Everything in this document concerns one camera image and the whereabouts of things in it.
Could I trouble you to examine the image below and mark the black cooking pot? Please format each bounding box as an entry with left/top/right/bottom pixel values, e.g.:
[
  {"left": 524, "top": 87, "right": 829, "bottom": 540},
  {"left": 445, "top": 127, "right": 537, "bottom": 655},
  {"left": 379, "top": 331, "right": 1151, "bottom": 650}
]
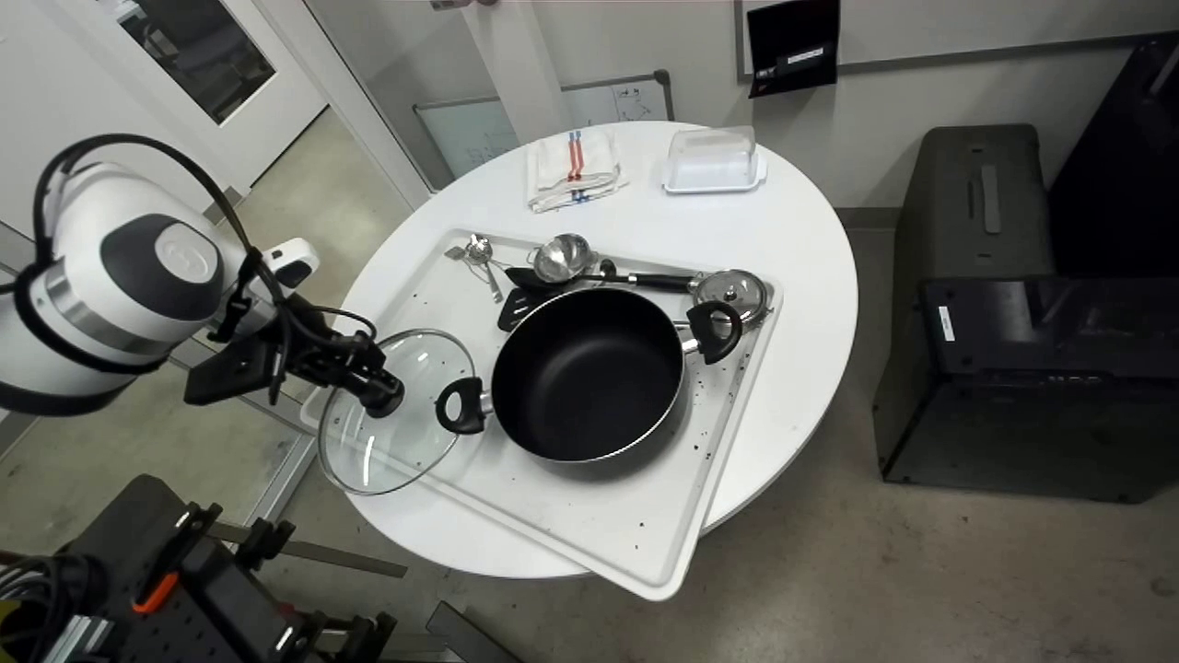
[{"left": 431, "top": 276, "right": 743, "bottom": 472}]

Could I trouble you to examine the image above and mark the large black box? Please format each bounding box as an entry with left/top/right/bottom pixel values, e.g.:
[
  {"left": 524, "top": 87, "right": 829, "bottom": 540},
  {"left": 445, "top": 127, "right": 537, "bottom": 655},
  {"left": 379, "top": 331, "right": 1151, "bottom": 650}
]
[{"left": 873, "top": 272, "right": 1179, "bottom": 506}]

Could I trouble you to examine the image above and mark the black plastic spatula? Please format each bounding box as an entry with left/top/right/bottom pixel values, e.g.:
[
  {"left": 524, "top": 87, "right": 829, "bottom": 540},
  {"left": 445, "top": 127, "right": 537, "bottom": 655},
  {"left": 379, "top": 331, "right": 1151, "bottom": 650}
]
[{"left": 494, "top": 266, "right": 555, "bottom": 331}]

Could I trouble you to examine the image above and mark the white rectangular tray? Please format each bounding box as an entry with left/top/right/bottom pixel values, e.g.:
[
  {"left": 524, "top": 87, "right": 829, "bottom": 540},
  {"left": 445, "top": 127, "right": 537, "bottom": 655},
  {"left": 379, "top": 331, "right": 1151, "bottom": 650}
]
[{"left": 298, "top": 224, "right": 783, "bottom": 603}]

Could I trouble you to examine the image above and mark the small steel cup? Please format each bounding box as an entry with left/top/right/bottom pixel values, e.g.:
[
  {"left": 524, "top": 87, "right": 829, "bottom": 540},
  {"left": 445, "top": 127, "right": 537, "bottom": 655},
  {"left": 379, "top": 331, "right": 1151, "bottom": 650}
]
[{"left": 690, "top": 266, "right": 775, "bottom": 331}]

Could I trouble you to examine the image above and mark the grey metal strip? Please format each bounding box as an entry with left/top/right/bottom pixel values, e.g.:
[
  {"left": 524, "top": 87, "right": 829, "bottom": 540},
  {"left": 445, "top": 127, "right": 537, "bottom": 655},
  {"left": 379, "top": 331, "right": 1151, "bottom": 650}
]
[{"left": 214, "top": 521, "right": 409, "bottom": 584}]

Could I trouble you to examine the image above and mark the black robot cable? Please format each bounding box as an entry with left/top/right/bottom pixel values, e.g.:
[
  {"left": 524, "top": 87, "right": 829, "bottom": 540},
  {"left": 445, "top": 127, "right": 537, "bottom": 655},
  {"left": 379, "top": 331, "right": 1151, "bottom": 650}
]
[{"left": 28, "top": 129, "right": 269, "bottom": 349}]

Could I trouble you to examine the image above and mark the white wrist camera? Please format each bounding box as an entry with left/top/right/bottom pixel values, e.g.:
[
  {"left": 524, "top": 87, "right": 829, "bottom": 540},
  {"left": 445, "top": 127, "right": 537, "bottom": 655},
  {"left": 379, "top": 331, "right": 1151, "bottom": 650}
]
[{"left": 259, "top": 235, "right": 324, "bottom": 295}]

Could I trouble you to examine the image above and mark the glass lid with black knob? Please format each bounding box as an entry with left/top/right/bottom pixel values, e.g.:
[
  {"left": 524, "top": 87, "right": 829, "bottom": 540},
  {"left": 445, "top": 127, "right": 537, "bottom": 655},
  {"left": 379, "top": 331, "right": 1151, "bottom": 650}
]
[{"left": 312, "top": 323, "right": 481, "bottom": 500}]

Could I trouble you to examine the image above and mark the dark grey case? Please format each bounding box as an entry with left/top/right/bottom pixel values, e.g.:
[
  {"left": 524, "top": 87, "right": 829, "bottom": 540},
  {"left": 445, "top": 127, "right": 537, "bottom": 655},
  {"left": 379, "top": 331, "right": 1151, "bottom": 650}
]
[{"left": 893, "top": 123, "right": 1057, "bottom": 289}]

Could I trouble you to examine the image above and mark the black wall sign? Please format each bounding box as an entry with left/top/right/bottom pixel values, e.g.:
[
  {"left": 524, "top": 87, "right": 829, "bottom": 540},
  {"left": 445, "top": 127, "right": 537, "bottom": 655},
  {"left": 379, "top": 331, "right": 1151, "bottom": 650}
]
[{"left": 743, "top": 0, "right": 845, "bottom": 100}]

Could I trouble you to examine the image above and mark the clear plastic packet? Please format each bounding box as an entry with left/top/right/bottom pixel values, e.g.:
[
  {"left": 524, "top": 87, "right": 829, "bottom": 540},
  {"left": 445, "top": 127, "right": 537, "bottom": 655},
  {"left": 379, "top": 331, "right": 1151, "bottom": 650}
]
[{"left": 524, "top": 127, "right": 629, "bottom": 213}]

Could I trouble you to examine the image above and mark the clear plastic container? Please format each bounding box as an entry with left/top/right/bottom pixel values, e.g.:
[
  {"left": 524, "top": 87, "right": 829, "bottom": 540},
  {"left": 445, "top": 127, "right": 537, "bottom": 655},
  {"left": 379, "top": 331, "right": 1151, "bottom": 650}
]
[{"left": 656, "top": 123, "right": 771, "bottom": 201}]

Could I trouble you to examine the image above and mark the black equipment stand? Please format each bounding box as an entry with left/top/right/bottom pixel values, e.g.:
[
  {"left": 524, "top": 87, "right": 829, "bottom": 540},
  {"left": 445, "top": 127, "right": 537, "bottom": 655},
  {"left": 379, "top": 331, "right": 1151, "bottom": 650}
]
[{"left": 0, "top": 472, "right": 403, "bottom": 663}]

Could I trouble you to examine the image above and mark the tall black panel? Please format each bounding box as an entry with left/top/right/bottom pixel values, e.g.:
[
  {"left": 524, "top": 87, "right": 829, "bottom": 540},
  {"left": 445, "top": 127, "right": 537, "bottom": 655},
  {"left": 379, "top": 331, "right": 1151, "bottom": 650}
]
[{"left": 1048, "top": 30, "right": 1179, "bottom": 279}]

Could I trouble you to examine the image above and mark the framed whiteboard panel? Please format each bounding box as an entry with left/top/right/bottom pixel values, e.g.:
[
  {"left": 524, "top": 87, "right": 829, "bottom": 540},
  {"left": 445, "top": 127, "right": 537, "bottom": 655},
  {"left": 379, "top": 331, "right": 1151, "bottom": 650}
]
[{"left": 411, "top": 67, "right": 677, "bottom": 185}]

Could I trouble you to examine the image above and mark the small steel spoon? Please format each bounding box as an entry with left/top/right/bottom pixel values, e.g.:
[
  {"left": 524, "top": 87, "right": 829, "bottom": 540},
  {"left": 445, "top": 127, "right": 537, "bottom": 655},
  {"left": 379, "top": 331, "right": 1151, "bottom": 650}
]
[{"left": 442, "top": 234, "right": 507, "bottom": 305}]

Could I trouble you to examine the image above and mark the steel ladle with black handle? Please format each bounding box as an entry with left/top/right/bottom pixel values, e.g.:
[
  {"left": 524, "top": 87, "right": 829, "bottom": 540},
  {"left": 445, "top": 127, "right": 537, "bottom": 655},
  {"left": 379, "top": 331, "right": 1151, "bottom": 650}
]
[{"left": 532, "top": 234, "right": 700, "bottom": 300}]

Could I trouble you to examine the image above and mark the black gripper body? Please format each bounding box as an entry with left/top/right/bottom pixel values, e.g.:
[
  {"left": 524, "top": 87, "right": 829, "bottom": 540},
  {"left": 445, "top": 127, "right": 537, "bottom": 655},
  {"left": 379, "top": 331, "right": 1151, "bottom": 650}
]
[{"left": 244, "top": 290, "right": 379, "bottom": 397}]

